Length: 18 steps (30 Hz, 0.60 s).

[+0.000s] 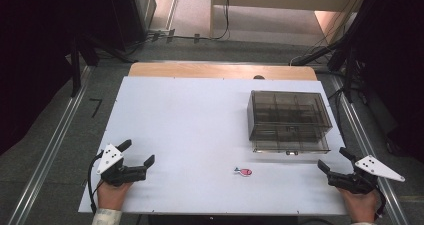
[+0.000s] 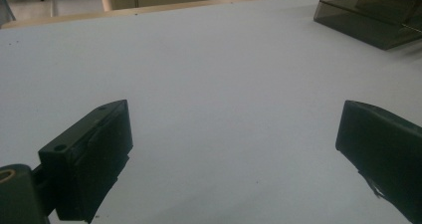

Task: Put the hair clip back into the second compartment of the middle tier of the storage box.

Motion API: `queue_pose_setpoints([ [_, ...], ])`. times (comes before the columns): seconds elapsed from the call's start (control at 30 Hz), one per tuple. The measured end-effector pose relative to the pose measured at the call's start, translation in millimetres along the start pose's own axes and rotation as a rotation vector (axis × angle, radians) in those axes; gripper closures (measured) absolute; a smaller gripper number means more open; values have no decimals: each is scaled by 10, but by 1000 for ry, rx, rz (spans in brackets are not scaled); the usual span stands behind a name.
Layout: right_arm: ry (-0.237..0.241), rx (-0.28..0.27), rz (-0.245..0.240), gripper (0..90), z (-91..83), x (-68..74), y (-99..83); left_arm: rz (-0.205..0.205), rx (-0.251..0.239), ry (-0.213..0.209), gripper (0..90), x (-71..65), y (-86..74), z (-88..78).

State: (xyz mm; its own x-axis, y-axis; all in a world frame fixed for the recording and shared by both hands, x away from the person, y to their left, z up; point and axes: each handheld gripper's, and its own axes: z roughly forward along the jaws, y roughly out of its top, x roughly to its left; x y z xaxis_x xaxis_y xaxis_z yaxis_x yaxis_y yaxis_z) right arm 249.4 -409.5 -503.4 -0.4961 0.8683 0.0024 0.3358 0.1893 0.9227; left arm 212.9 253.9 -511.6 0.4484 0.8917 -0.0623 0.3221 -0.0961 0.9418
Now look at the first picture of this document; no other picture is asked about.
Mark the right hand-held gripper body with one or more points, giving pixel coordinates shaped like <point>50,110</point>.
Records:
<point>353,181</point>

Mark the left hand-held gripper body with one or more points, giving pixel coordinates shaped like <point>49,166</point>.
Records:
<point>110,156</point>

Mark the smoky transparent drawer box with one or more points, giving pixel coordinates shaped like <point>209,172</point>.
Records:
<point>290,115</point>

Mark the small pink fish figure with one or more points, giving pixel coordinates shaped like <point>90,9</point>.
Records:
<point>246,172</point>

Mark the person's right hand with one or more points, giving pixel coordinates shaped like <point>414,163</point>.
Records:
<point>361,206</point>

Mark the person's left hand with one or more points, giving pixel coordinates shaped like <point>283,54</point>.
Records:
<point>110,196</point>

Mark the black metal stand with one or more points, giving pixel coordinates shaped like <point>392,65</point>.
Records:
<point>348,71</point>
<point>76,65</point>

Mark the black curtain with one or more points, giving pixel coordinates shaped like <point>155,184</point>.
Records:
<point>396,68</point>
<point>33,51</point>

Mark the dark cabinet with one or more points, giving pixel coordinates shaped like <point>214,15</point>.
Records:
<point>133,11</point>

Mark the metal floor rail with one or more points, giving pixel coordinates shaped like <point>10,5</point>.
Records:
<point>363,141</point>
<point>50,151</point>

